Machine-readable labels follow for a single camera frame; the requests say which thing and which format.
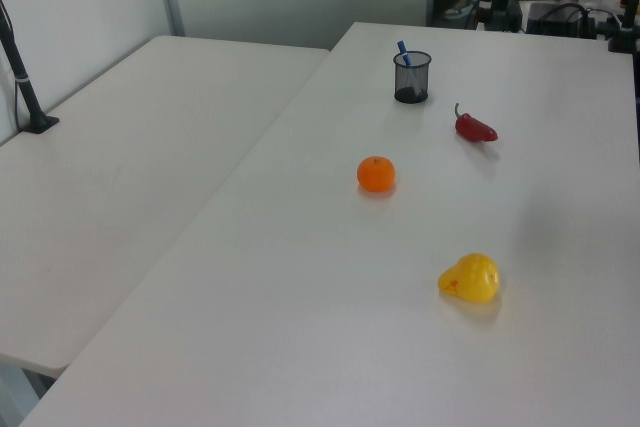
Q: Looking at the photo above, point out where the white marker with blue cap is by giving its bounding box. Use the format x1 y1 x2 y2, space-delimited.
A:
396 39 415 68

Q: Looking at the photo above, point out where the white sneaker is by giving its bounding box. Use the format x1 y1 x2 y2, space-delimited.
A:
443 0 477 22

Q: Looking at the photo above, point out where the black electronics box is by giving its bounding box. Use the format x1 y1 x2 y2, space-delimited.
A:
526 1 597 40

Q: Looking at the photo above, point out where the black mesh pen cup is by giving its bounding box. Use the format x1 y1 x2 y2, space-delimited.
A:
392 50 432 104

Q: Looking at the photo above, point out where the red chili pepper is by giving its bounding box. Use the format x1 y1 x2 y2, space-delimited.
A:
453 102 500 144

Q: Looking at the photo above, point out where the black clamp stand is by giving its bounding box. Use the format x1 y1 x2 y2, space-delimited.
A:
606 0 640 54

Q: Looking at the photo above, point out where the orange mandarin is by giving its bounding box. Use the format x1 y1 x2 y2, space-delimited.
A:
355 155 396 194

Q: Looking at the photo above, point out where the yellow pear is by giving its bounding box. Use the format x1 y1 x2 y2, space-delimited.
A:
437 252 502 304

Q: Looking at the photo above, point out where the white adjoining table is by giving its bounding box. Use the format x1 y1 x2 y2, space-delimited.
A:
0 35 332 379

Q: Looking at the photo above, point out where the black camera pole with base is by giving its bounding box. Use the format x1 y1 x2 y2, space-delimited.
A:
0 0 61 135

